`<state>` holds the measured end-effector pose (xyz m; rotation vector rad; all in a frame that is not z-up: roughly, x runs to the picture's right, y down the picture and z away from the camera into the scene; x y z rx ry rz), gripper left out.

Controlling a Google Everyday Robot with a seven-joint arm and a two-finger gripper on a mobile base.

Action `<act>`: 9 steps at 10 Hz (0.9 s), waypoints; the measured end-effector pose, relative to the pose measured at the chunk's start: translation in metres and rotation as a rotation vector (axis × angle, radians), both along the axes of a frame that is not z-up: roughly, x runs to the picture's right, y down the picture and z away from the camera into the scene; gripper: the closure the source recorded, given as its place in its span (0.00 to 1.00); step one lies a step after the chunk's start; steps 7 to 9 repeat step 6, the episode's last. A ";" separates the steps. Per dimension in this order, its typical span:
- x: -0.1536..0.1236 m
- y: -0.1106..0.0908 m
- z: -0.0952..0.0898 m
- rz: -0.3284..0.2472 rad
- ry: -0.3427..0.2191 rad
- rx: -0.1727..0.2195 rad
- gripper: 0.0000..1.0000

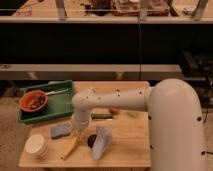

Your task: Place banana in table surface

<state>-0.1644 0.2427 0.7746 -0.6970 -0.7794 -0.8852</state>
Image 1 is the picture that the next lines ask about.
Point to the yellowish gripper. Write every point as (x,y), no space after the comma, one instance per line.
(78,134)

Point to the yellow banana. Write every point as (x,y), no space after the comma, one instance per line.
(69,148)

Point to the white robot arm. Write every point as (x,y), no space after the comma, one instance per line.
(176,129)

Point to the small black round cup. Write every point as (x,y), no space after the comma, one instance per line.
(91,140)

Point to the blue sponge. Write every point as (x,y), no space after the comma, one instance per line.
(60,130)

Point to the green cucumber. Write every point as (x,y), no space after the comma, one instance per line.
(101,116)

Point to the pale blue crumpled cloth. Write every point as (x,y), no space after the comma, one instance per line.
(103,140)

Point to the orange fruit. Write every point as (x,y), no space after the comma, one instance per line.
(114,111)

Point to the green plastic tray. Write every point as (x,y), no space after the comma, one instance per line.
(58,105)

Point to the white stacked cups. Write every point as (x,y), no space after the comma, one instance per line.
(36,145)

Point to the orange bowl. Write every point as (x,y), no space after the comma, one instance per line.
(33,101)

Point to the light green fruit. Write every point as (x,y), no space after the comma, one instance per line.
(132,114)

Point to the dark box on shelf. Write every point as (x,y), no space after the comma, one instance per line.
(196,65)

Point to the white-handled utensil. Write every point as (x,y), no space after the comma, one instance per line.
(56,91)

